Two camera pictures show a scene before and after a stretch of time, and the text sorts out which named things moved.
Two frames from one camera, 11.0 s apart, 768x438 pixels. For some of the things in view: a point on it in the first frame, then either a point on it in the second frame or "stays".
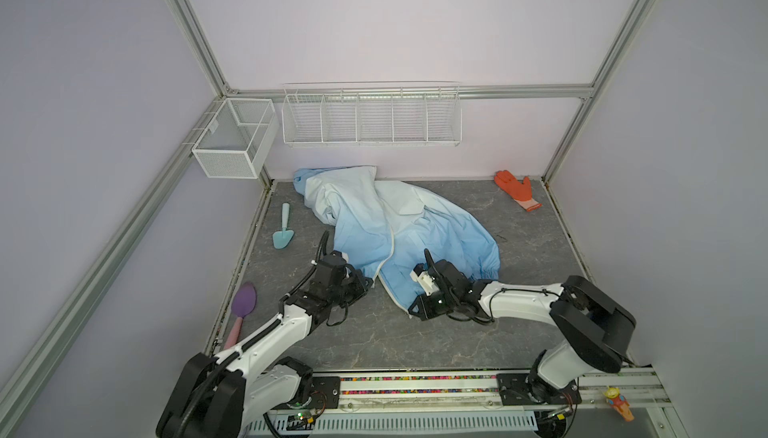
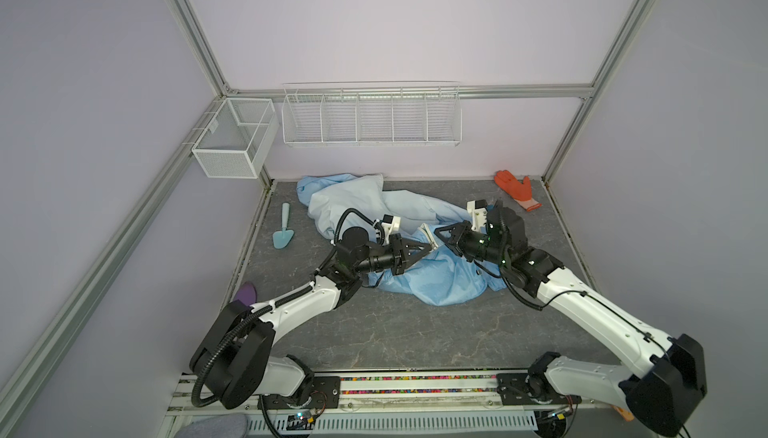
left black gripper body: (350, 290) to (385, 257)
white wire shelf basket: (411, 116) stays
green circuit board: (300, 422) stays
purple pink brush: (243, 301) stays
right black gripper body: (435, 304) to (477, 246)
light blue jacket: (390, 226) stays
